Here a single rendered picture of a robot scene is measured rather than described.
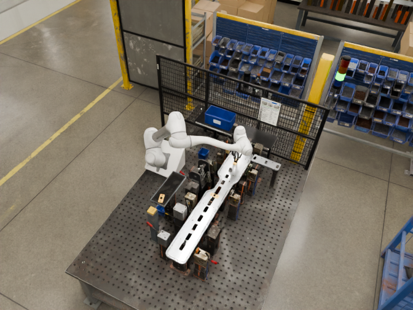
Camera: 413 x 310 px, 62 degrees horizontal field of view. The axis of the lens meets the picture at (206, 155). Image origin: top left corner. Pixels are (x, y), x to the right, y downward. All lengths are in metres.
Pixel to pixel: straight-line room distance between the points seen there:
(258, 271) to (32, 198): 2.94
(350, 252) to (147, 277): 2.34
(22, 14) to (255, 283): 2.81
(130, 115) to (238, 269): 3.27
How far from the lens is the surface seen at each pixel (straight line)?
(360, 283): 4.20
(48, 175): 4.96
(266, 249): 3.25
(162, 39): 5.21
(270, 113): 3.59
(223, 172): 3.32
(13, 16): 0.53
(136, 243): 3.25
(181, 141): 2.93
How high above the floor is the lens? 3.50
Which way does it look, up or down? 46 degrees down
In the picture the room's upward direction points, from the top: 3 degrees clockwise
